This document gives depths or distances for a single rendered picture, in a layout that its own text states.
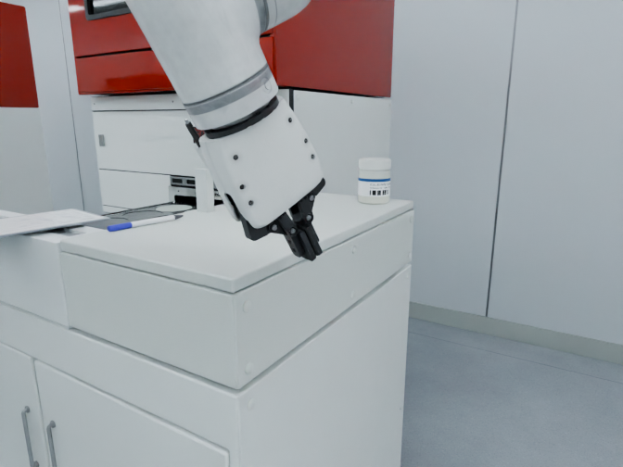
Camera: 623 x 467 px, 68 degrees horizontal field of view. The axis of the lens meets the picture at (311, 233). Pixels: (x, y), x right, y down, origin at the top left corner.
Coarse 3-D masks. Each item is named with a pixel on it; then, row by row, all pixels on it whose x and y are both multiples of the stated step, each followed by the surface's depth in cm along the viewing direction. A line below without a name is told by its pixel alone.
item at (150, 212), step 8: (144, 208) 129; (152, 208) 129; (192, 208) 129; (112, 216) 119; (120, 216) 119; (128, 216) 119; (136, 216) 119; (144, 216) 119; (152, 216) 119; (160, 216) 119; (80, 224) 109; (88, 224) 110; (96, 224) 110; (104, 224) 110; (112, 224) 110
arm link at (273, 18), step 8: (264, 0) 37; (272, 0) 37; (280, 0) 38; (288, 0) 38; (296, 0) 39; (304, 0) 40; (272, 8) 38; (280, 8) 38; (288, 8) 39; (296, 8) 40; (272, 16) 39; (280, 16) 39; (288, 16) 40; (272, 24) 40
